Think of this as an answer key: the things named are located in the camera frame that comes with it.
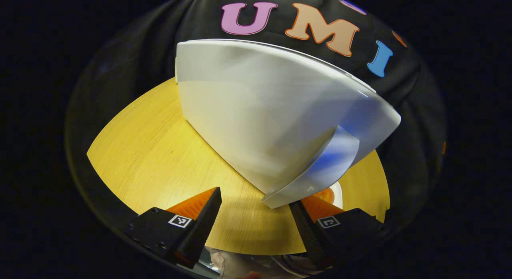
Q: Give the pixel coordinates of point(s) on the white square plate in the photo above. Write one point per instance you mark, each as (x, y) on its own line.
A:
(339, 195)

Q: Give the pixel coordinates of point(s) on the white microwave oven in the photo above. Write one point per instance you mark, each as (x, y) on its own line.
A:
(260, 111)

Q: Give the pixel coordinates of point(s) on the black backdrop cloth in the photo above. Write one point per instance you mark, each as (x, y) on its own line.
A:
(136, 63)

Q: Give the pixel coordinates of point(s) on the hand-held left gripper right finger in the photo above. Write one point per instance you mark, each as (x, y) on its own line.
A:
(308, 235)

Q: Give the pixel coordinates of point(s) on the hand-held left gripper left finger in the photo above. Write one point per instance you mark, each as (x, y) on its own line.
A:
(202, 231)

